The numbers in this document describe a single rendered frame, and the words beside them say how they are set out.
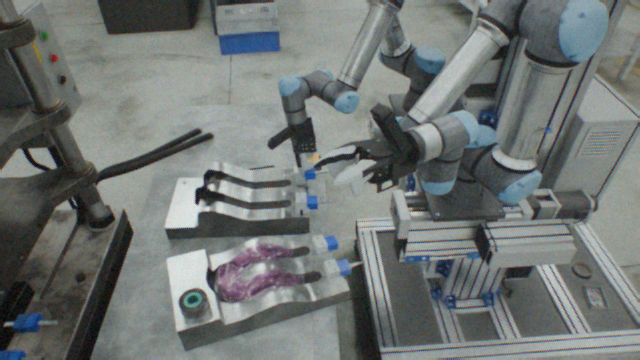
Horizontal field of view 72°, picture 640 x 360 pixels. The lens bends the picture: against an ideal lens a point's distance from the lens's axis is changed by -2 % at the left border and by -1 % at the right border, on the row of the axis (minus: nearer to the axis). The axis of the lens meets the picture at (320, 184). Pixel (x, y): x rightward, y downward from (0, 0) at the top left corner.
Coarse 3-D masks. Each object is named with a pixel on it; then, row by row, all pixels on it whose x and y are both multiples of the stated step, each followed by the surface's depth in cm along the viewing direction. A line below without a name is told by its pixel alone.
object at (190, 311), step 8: (192, 288) 123; (184, 296) 121; (192, 296) 122; (200, 296) 121; (184, 304) 119; (192, 304) 119; (200, 304) 119; (208, 304) 121; (184, 312) 118; (192, 312) 117; (200, 312) 119
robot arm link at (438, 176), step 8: (432, 160) 96; (440, 160) 95; (456, 160) 95; (424, 168) 100; (432, 168) 97; (440, 168) 96; (448, 168) 96; (456, 168) 97; (424, 176) 101; (432, 176) 98; (440, 176) 97; (448, 176) 97; (424, 184) 102; (432, 184) 99; (440, 184) 99; (448, 184) 99; (432, 192) 101; (440, 192) 101; (448, 192) 102
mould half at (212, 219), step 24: (216, 168) 163; (240, 168) 168; (192, 192) 165; (240, 192) 159; (264, 192) 161; (288, 192) 160; (168, 216) 155; (192, 216) 155; (216, 216) 149; (240, 216) 151; (264, 216) 152; (288, 216) 151
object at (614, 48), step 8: (432, 0) 553; (464, 0) 485; (472, 0) 485; (472, 8) 467; (472, 24) 465; (608, 48) 395; (616, 48) 395; (624, 48) 395; (632, 48) 388; (608, 56) 384; (616, 56) 386; (624, 56) 388; (632, 56) 390; (624, 64) 399; (632, 64) 396; (624, 72) 400
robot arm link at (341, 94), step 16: (384, 0) 128; (400, 0) 129; (368, 16) 132; (384, 16) 130; (368, 32) 132; (384, 32) 133; (352, 48) 135; (368, 48) 133; (352, 64) 135; (368, 64) 136; (336, 80) 139; (352, 80) 136; (336, 96) 138; (352, 96) 136; (352, 112) 140
